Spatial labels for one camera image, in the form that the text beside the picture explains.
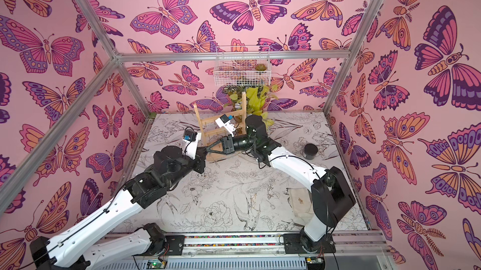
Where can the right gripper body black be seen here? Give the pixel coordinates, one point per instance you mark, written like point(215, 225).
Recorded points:
point(227, 145)

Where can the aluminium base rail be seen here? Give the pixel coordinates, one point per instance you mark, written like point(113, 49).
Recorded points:
point(255, 250)

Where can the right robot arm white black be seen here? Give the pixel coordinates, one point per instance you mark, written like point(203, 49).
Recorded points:
point(332, 197)

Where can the small succulent in basket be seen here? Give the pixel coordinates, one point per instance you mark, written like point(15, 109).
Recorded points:
point(261, 67)

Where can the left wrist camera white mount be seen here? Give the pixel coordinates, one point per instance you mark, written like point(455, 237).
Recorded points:
point(190, 141)

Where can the small black cylinder jar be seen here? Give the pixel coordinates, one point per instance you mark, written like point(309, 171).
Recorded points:
point(310, 151)

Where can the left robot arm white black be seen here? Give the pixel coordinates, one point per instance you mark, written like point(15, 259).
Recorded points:
point(69, 250)

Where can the potted green plant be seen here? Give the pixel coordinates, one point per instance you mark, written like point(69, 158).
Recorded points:
point(257, 100)

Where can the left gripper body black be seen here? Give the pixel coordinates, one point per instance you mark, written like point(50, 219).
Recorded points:
point(195, 165)

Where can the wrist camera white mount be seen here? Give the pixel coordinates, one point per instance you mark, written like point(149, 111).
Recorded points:
point(224, 121)
point(190, 141)

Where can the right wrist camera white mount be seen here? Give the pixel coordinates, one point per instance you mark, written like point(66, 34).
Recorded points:
point(224, 121)

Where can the white wire basket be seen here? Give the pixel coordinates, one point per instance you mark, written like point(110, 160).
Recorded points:
point(234, 65)

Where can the wooden jewelry display stand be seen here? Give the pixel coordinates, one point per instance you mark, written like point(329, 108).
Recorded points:
point(210, 130)

